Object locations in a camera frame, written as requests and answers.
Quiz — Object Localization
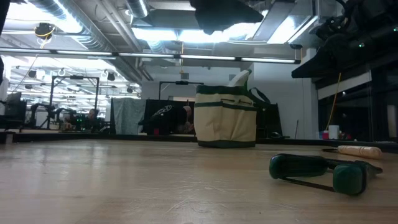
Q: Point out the black background robot rig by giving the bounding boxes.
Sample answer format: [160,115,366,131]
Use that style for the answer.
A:
[28,103,80,131]

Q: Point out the grey fabric cover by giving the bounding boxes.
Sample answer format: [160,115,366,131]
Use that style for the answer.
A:
[110,96,147,135]

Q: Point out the yellow cable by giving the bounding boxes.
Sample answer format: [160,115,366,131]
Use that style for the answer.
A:
[325,73,342,131]

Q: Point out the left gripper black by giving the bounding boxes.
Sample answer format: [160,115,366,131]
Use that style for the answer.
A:
[189,0,265,35]

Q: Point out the beige green gardening bag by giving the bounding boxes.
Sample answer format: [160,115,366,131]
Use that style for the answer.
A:
[193,83,271,149]

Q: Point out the wooden-handled steel trowel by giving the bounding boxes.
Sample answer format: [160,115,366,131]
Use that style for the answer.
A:
[322,145,382,160]

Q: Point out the black stand with camera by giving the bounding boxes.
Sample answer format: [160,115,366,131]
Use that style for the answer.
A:
[158,80,205,101]

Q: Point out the green-handled pruning shears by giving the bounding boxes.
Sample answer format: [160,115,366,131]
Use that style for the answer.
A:
[269,153,384,197]

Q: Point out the black office equipment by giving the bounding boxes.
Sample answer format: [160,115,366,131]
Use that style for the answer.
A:
[0,91,28,131]

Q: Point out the silver ventilation duct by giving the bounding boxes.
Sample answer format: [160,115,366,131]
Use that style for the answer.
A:
[124,0,150,19]

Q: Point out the black panel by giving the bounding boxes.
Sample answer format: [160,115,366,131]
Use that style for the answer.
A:
[256,102,284,139]

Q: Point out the black yellow ceiling reel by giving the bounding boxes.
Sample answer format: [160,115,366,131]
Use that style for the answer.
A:
[33,22,57,42]

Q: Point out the white cup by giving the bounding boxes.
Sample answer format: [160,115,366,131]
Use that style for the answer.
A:
[328,124,340,140]

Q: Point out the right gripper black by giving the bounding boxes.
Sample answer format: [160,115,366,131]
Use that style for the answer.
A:
[291,12,374,79]

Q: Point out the long ceiling light fixture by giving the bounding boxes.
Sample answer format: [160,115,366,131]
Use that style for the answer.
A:
[0,46,301,65]

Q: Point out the black frame stand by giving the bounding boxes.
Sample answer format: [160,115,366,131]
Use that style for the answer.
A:
[51,75,100,131]

